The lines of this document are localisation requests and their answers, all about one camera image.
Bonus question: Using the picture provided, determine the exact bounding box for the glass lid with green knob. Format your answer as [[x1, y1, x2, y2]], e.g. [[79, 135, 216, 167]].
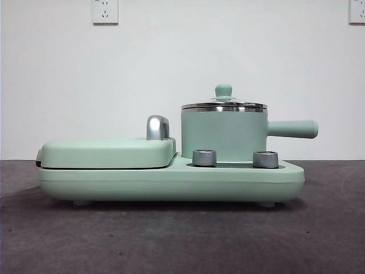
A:
[[182, 83, 269, 110]]

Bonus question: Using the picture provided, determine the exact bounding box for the silver control knob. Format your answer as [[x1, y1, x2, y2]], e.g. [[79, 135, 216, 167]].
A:
[[192, 149, 218, 167], [253, 150, 279, 168]]

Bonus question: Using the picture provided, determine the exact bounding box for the mint green cooker base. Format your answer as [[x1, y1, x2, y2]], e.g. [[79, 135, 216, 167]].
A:
[[38, 152, 306, 207]]

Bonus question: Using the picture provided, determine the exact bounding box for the mint green griddle cover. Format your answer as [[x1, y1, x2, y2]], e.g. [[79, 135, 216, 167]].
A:
[[35, 136, 178, 170]]

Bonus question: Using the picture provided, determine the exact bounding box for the chrome griddle handle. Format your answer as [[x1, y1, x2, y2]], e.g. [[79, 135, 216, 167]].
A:
[[147, 115, 172, 141]]

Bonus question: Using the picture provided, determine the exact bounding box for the mint green handled pot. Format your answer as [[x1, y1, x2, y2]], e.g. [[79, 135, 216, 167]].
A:
[[181, 106, 319, 160]]

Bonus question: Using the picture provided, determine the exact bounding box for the white wall socket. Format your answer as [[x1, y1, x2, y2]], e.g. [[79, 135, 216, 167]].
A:
[[349, 0, 365, 25], [91, 0, 119, 25]]

